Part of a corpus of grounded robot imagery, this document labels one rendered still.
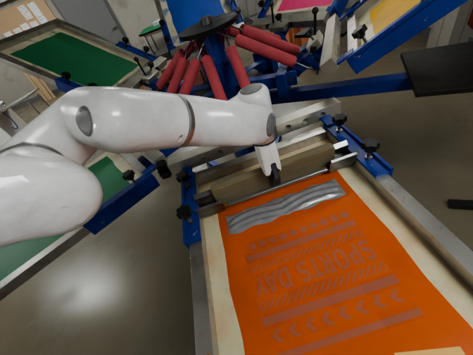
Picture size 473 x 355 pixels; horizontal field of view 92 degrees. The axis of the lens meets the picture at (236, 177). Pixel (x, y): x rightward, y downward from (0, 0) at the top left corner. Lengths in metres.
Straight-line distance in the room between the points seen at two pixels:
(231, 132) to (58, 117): 0.24
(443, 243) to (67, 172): 0.65
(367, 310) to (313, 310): 0.10
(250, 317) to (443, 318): 0.36
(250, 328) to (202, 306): 0.12
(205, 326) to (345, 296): 0.30
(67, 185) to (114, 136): 0.08
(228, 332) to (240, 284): 0.10
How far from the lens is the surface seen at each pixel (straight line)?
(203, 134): 0.38
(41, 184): 0.26
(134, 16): 8.49
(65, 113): 0.37
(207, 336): 0.58
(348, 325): 0.58
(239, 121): 0.39
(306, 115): 0.91
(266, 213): 0.70
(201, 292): 0.61
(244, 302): 0.61
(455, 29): 3.88
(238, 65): 1.15
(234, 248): 0.67
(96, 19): 8.72
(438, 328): 0.61
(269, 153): 0.59
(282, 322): 0.58
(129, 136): 0.31
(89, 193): 0.27
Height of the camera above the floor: 1.52
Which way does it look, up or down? 42 degrees down
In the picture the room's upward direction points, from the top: 22 degrees counter-clockwise
